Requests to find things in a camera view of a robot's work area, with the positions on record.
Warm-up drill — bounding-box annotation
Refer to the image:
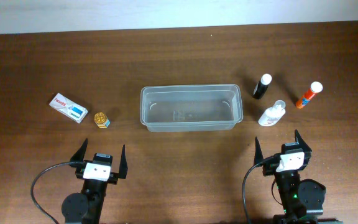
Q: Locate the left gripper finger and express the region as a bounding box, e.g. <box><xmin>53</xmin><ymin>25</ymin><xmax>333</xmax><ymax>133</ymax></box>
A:
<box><xmin>70</xmin><ymin>138</ymin><xmax>88</xmax><ymax>167</ymax></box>
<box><xmin>118</xmin><ymin>145</ymin><xmax>128</xmax><ymax>179</ymax></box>

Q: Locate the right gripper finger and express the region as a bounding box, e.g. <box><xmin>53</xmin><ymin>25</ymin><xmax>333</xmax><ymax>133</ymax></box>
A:
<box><xmin>254</xmin><ymin>137</ymin><xmax>264</xmax><ymax>166</ymax></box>
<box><xmin>295</xmin><ymin>129</ymin><xmax>312</xmax><ymax>154</ymax></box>

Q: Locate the white spray bottle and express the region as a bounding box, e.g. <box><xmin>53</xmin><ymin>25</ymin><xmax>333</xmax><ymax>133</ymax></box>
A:
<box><xmin>258</xmin><ymin>100</ymin><xmax>286</xmax><ymax>126</ymax></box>

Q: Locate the white Panadol box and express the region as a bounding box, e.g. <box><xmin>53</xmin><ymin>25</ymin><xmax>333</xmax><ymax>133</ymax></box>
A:
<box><xmin>49</xmin><ymin>93</ymin><xmax>88</xmax><ymax>124</ymax></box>

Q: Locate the orange tube white cap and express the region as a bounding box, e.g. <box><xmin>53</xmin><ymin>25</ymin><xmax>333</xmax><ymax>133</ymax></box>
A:
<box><xmin>295</xmin><ymin>82</ymin><xmax>323</xmax><ymax>109</ymax></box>

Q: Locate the black bottle white cap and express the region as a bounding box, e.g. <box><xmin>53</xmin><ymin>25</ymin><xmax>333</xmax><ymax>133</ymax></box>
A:
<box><xmin>253</xmin><ymin>73</ymin><xmax>272</xmax><ymax>100</ymax></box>

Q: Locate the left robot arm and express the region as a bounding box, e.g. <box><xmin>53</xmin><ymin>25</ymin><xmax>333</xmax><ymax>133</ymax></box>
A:
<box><xmin>62</xmin><ymin>140</ymin><xmax>128</xmax><ymax>223</ymax></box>

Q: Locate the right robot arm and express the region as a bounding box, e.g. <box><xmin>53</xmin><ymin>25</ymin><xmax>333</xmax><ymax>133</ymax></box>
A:
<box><xmin>254</xmin><ymin>130</ymin><xmax>326</xmax><ymax>223</ymax></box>

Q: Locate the clear plastic container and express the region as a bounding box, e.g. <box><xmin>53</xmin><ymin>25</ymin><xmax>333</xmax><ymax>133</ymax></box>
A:
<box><xmin>140</xmin><ymin>84</ymin><xmax>244</xmax><ymax>132</ymax></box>

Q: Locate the gold lid balm jar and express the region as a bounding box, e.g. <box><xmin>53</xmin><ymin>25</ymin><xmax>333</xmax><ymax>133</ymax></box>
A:
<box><xmin>94</xmin><ymin>112</ymin><xmax>110</xmax><ymax>128</ymax></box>

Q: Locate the left black cable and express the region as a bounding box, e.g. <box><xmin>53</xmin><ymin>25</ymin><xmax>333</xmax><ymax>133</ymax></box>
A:
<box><xmin>30</xmin><ymin>161</ymin><xmax>85</xmax><ymax>224</ymax></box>

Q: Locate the black cable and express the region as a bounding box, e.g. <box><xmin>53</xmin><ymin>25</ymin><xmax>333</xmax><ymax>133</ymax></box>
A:
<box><xmin>242</xmin><ymin>155</ymin><xmax>276</xmax><ymax>224</ymax></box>
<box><xmin>30</xmin><ymin>161</ymin><xmax>85</xmax><ymax>224</ymax></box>

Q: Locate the right black cable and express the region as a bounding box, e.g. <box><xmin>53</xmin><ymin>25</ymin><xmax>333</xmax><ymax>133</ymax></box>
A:
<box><xmin>242</xmin><ymin>155</ymin><xmax>276</xmax><ymax>224</ymax></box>

